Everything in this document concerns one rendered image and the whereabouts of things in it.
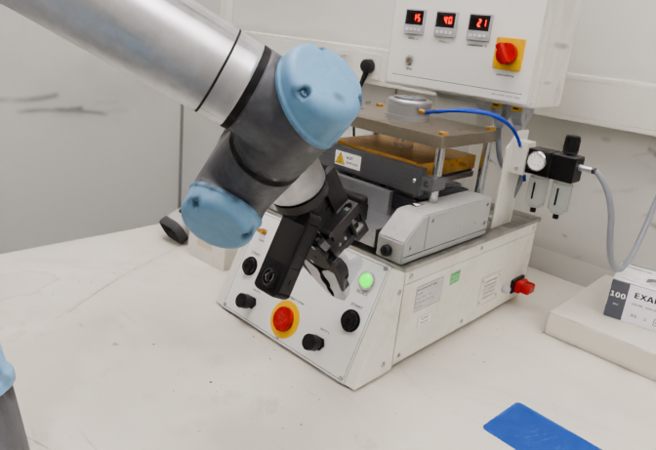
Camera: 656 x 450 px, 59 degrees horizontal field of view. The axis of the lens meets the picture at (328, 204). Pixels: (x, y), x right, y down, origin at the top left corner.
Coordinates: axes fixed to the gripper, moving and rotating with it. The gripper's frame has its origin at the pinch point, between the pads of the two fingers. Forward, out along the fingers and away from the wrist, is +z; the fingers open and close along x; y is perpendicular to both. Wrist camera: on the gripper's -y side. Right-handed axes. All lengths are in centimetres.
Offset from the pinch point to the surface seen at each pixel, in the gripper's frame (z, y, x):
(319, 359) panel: 10.2, -6.3, 2.5
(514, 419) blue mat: 19.3, 3.9, -23.4
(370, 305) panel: 4.7, 3.2, -2.2
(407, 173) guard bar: -2.6, 23.4, 3.1
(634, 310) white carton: 35, 38, -27
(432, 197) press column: 1.3, 23.2, -1.0
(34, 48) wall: -6, 26, 156
